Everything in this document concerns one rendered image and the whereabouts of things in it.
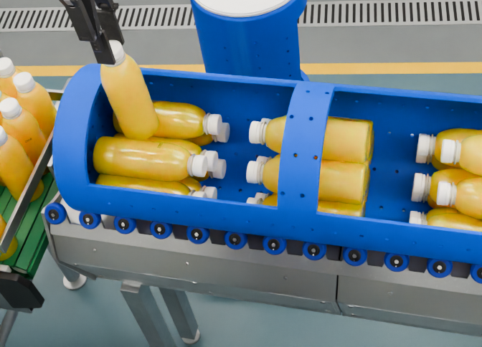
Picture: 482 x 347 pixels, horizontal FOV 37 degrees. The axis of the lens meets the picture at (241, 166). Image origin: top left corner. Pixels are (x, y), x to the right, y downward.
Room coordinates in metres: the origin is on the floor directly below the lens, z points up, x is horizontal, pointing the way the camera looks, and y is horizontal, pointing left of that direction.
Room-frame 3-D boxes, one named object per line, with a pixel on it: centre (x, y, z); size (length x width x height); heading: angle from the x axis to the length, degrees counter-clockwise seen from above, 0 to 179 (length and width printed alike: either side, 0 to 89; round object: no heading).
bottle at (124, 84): (0.90, 0.17, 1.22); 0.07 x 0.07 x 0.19
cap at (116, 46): (0.90, 0.17, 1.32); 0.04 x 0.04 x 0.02
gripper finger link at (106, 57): (0.88, 0.18, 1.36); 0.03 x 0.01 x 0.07; 69
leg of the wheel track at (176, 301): (1.00, 0.26, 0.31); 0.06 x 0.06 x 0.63; 69
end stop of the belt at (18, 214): (0.99, 0.42, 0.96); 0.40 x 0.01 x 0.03; 159
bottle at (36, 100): (1.12, 0.41, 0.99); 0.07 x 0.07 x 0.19
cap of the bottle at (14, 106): (1.05, 0.44, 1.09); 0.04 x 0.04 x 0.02
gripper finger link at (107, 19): (0.92, 0.17, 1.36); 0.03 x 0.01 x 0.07; 69
